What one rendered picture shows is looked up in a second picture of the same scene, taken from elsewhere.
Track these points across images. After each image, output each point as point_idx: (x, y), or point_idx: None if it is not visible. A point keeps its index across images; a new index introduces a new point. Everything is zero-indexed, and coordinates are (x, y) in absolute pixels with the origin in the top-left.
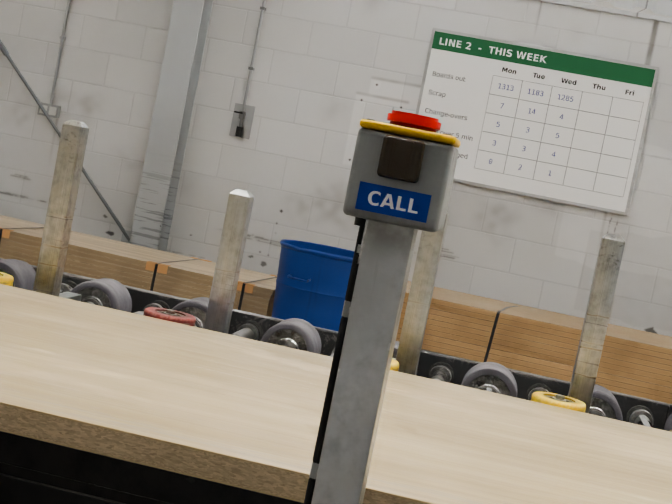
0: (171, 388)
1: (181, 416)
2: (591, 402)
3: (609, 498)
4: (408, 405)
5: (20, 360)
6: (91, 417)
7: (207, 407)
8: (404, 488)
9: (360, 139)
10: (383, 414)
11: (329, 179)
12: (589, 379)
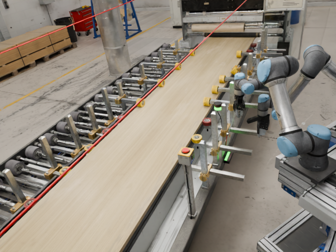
0: (108, 205)
1: (129, 205)
2: (52, 138)
3: (152, 157)
4: (104, 171)
5: (96, 229)
6: (136, 217)
7: (121, 201)
8: (159, 180)
9: (189, 158)
10: (113, 176)
11: None
12: (78, 139)
